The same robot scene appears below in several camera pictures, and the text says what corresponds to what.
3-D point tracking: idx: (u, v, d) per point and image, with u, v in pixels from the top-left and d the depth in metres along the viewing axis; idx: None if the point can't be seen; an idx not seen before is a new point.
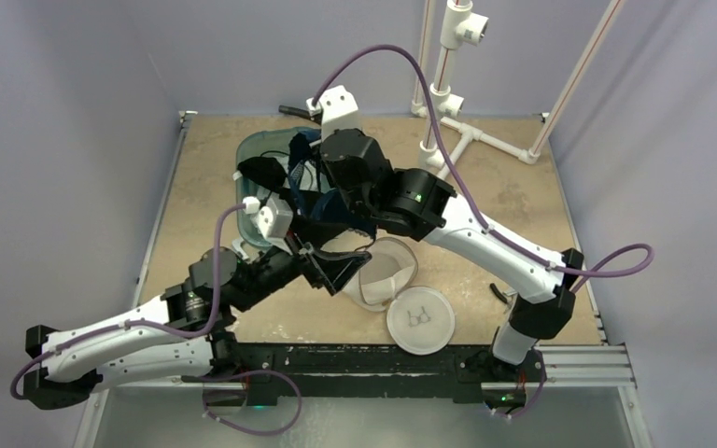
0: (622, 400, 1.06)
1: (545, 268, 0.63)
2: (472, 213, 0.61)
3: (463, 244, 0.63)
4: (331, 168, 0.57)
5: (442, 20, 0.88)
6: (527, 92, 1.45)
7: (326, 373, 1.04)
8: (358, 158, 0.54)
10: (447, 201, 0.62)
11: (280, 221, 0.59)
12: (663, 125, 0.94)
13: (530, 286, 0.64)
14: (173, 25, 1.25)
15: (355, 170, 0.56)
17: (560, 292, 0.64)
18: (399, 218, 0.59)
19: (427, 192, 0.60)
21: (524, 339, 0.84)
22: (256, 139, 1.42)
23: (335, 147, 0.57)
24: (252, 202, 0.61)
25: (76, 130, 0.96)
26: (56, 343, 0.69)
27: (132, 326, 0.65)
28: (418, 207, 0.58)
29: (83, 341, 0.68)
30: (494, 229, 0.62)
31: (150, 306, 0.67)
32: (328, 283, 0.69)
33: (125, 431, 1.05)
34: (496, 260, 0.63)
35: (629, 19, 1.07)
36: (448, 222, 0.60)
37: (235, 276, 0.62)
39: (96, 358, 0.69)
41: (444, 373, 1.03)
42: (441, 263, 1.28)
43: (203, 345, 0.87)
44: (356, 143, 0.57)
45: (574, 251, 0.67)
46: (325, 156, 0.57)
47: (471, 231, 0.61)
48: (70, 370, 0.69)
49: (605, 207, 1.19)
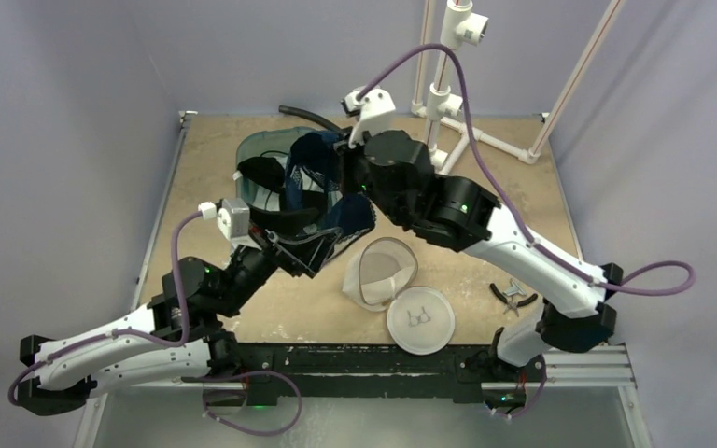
0: (622, 400, 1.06)
1: (588, 284, 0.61)
2: (519, 226, 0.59)
3: (506, 258, 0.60)
4: (376, 173, 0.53)
5: (442, 20, 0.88)
6: (527, 92, 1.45)
7: (327, 373, 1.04)
8: (409, 164, 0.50)
10: (491, 212, 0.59)
11: (238, 219, 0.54)
12: (663, 125, 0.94)
13: (570, 301, 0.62)
14: (173, 25, 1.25)
15: (401, 175, 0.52)
17: (602, 309, 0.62)
18: (443, 230, 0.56)
19: (471, 201, 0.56)
21: (531, 347, 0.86)
22: (256, 139, 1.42)
23: (383, 151, 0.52)
24: (207, 208, 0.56)
25: (76, 130, 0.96)
26: (48, 353, 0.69)
27: (118, 335, 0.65)
28: (465, 217, 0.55)
29: (72, 351, 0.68)
30: (539, 242, 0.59)
31: (137, 314, 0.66)
32: (305, 269, 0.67)
33: (125, 431, 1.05)
34: (538, 274, 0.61)
35: (629, 18, 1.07)
36: (493, 235, 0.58)
37: (203, 284, 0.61)
39: (86, 367, 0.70)
41: (444, 374, 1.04)
42: (441, 263, 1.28)
43: (200, 346, 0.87)
44: (404, 147, 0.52)
45: (615, 266, 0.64)
46: (372, 159, 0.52)
47: (516, 244, 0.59)
48: (62, 378, 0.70)
49: (605, 207, 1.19)
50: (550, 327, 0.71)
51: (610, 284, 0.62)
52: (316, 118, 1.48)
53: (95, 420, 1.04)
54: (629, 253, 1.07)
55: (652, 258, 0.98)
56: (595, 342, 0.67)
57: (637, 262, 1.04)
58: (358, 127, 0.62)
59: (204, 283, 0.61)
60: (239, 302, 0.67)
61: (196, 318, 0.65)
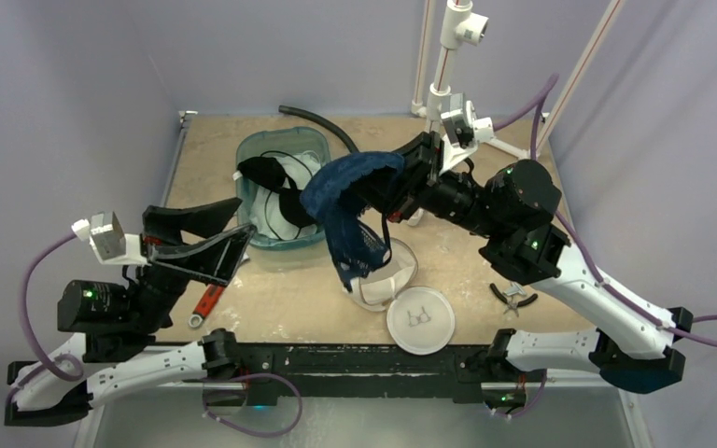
0: (622, 400, 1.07)
1: (656, 327, 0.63)
2: (588, 265, 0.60)
3: (573, 296, 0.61)
4: (511, 202, 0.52)
5: (443, 20, 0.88)
6: (527, 92, 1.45)
7: (326, 373, 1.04)
8: (546, 211, 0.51)
10: (560, 249, 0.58)
11: (104, 243, 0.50)
12: (664, 125, 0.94)
13: (637, 342, 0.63)
14: (172, 24, 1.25)
15: (528, 215, 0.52)
17: (669, 354, 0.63)
18: (515, 264, 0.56)
19: (543, 239, 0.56)
21: (550, 361, 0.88)
22: (256, 139, 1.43)
23: (527, 186, 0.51)
24: (80, 227, 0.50)
25: (76, 130, 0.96)
26: (19, 379, 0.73)
27: (60, 360, 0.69)
28: (541, 254, 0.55)
29: (32, 377, 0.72)
30: (608, 283, 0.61)
31: (74, 339, 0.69)
32: (208, 277, 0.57)
33: (125, 432, 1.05)
34: (604, 315, 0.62)
35: (629, 18, 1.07)
36: (564, 272, 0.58)
37: (84, 311, 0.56)
39: (51, 389, 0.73)
41: (444, 374, 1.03)
42: (442, 263, 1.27)
43: (195, 349, 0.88)
44: (542, 188, 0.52)
45: (683, 310, 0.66)
46: (520, 194, 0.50)
47: (585, 284, 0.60)
48: (35, 403, 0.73)
49: (605, 207, 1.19)
50: (610, 363, 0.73)
51: (679, 328, 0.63)
52: (316, 118, 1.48)
53: (95, 421, 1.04)
54: (628, 253, 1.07)
55: (652, 258, 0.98)
56: (657, 384, 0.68)
57: (637, 262, 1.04)
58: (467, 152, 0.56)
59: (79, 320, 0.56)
60: (147, 315, 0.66)
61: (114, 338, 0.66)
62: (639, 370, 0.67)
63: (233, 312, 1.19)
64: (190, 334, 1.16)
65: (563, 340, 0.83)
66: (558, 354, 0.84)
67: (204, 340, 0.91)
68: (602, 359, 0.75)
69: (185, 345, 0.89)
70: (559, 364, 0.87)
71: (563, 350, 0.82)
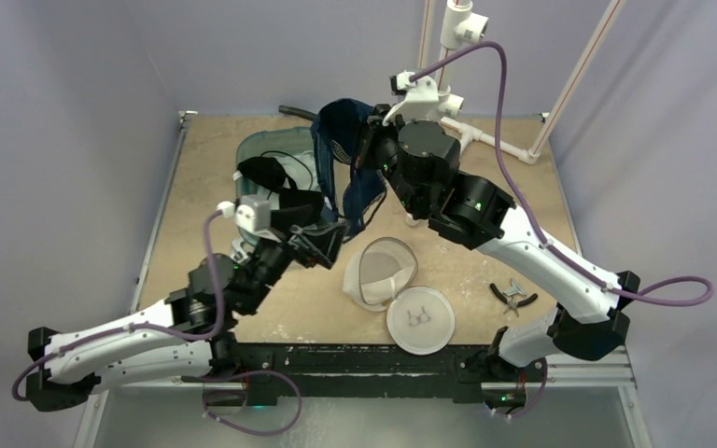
0: (622, 400, 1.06)
1: (600, 287, 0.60)
2: (532, 227, 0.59)
3: (515, 257, 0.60)
4: (403, 159, 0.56)
5: (442, 20, 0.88)
6: (527, 92, 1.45)
7: (326, 373, 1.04)
8: (442, 157, 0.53)
10: (506, 213, 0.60)
11: (260, 214, 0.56)
12: (663, 124, 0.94)
13: (582, 305, 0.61)
14: (172, 25, 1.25)
15: (428, 165, 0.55)
17: (614, 315, 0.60)
18: (456, 225, 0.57)
19: (485, 199, 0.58)
21: (534, 351, 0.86)
22: (256, 139, 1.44)
23: (415, 140, 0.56)
24: (227, 206, 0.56)
25: (76, 130, 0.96)
26: (59, 345, 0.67)
27: (134, 329, 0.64)
28: (482, 214, 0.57)
29: (84, 343, 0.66)
30: (552, 244, 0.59)
31: (155, 310, 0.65)
32: (323, 258, 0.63)
33: (124, 432, 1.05)
34: (545, 275, 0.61)
35: (629, 18, 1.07)
36: (506, 233, 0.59)
37: (232, 280, 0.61)
39: (98, 361, 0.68)
41: (444, 373, 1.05)
42: (442, 263, 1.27)
43: (202, 345, 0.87)
44: (439, 141, 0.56)
45: (631, 273, 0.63)
46: (405, 146, 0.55)
47: (529, 245, 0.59)
48: (73, 371, 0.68)
49: (604, 207, 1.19)
50: (560, 331, 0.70)
51: (624, 290, 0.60)
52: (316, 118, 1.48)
53: (95, 420, 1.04)
54: (628, 253, 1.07)
55: (652, 258, 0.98)
56: (607, 350, 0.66)
57: (636, 262, 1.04)
58: (396, 105, 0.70)
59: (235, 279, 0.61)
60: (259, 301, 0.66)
61: (215, 316, 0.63)
62: (589, 339, 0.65)
63: None
64: None
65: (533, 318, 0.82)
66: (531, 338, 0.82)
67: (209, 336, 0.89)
68: (553, 328, 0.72)
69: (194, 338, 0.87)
70: (544, 354, 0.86)
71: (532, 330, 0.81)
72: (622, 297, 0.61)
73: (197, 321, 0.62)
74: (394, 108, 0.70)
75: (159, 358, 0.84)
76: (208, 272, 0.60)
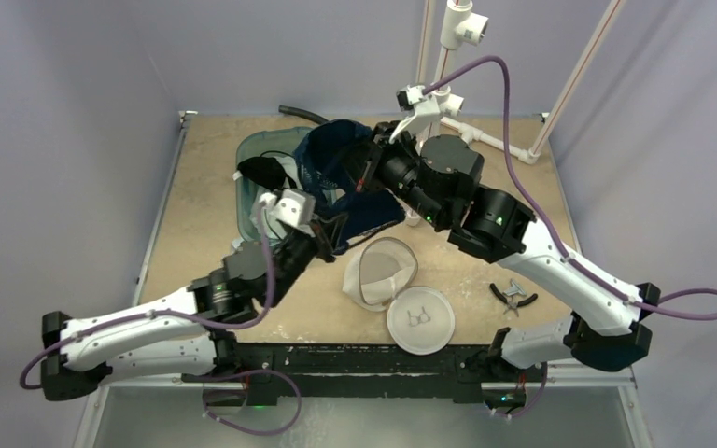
0: (622, 400, 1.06)
1: (623, 301, 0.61)
2: (554, 240, 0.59)
3: (539, 271, 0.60)
4: (429, 174, 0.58)
5: (443, 20, 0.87)
6: (527, 92, 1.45)
7: (326, 373, 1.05)
8: (464, 174, 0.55)
10: (526, 226, 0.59)
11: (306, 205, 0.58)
12: (663, 124, 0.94)
13: (603, 319, 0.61)
14: (173, 26, 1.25)
15: (452, 180, 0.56)
17: (636, 328, 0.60)
18: (478, 239, 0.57)
19: (507, 213, 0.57)
21: (541, 356, 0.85)
22: (256, 138, 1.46)
23: (440, 157, 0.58)
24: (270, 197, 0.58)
25: (76, 130, 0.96)
26: (75, 330, 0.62)
27: (158, 315, 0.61)
28: (504, 228, 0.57)
29: (105, 328, 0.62)
30: (573, 257, 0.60)
31: (176, 296, 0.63)
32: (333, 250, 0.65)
33: (124, 432, 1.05)
34: (568, 289, 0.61)
35: (628, 17, 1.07)
36: (528, 246, 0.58)
37: None
39: (117, 349, 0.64)
41: (443, 373, 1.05)
42: (442, 263, 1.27)
43: (207, 342, 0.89)
44: (462, 158, 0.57)
45: (652, 286, 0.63)
46: (429, 163, 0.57)
47: (550, 258, 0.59)
48: (90, 358, 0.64)
49: (604, 207, 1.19)
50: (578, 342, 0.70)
51: (645, 303, 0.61)
52: (316, 118, 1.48)
53: (95, 420, 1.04)
54: (628, 253, 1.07)
55: (652, 258, 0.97)
56: (627, 363, 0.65)
57: (636, 262, 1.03)
58: (404, 120, 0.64)
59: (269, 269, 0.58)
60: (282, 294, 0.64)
61: (239, 306, 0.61)
62: (610, 352, 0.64)
63: None
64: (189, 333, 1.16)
65: (546, 327, 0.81)
66: (541, 343, 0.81)
67: (212, 336, 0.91)
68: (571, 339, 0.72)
69: (199, 336, 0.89)
70: (550, 358, 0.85)
71: (544, 339, 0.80)
72: (643, 310, 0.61)
73: (219, 311, 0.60)
74: (402, 122, 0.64)
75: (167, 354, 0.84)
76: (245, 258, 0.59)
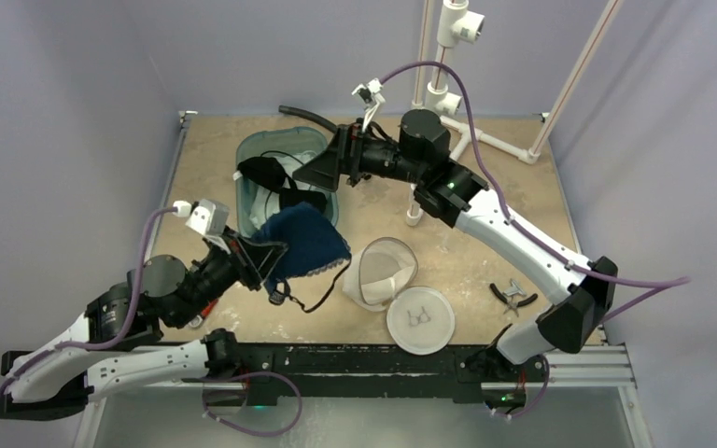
0: (622, 400, 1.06)
1: (565, 264, 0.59)
2: (499, 203, 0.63)
3: (484, 231, 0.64)
4: (404, 140, 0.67)
5: (441, 18, 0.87)
6: (527, 92, 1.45)
7: (326, 374, 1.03)
8: (428, 141, 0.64)
10: (477, 192, 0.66)
11: (216, 216, 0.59)
12: (664, 123, 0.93)
13: (546, 283, 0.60)
14: (172, 25, 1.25)
15: (420, 146, 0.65)
17: (575, 290, 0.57)
18: (434, 201, 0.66)
19: (462, 183, 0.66)
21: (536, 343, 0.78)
22: (256, 139, 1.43)
23: (416, 125, 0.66)
24: (183, 204, 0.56)
25: (76, 132, 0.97)
26: (14, 370, 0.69)
27: (61, 348, 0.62)
28: (457, 194, 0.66)
29: (28, 367, 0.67)
30: (516, 219, 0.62)
31: (76, 326, 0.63)
32: (255, 272, 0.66)
33: (124, 432, 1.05)
34: (512, 250, 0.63)
35: (628, 17, 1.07)
36: (473, 207, 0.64)
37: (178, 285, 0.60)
39: (48, 381, 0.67)
41: (444, 373, 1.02)
42: (442, 263, 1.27)
43: (198, 348, 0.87)
44: (432, 127, 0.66)
45: (606, 259, 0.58)
46: (404, 126, 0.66)
47: (494, 220, 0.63)
48: (32, 393, 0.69)
49: (604, 207, 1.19)
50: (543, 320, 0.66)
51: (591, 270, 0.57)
52: (316, 118, 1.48)
53: (95, 420, 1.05)
54: (628, 252, 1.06)
55: (652, 258, 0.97)
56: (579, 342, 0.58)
57: (636, 262, 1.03)
58: (371, 111, 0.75)
59: (183, 286, 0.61)
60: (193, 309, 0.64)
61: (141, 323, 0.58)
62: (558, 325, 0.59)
63: (233, 312, 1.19)
64: (190, 333, 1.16)
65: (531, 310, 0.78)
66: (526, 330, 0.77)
67: (205, 340, 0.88)
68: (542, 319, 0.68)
69: (189, 342, 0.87)
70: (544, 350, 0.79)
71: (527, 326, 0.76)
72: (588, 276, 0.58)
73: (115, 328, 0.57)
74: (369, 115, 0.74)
75: (154, 364, 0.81)
76: (150, 272, 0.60)
